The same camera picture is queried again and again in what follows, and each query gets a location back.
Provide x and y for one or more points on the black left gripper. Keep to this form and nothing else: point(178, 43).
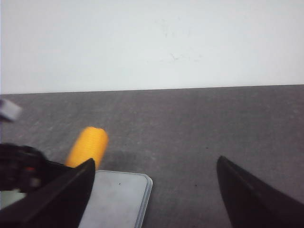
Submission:
point(26, 168)

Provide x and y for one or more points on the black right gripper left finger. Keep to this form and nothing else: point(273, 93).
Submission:
point(59, 203)

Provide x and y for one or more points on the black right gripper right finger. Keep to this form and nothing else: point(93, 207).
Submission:
point(251, 203)

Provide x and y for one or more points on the yellow corn cob piece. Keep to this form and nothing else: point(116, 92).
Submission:
point(90, 144)

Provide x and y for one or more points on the silver digital kitchen scale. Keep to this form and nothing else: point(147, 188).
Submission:
point(118, 200)

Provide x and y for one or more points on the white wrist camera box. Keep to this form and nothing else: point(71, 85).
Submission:
point(9, 111)

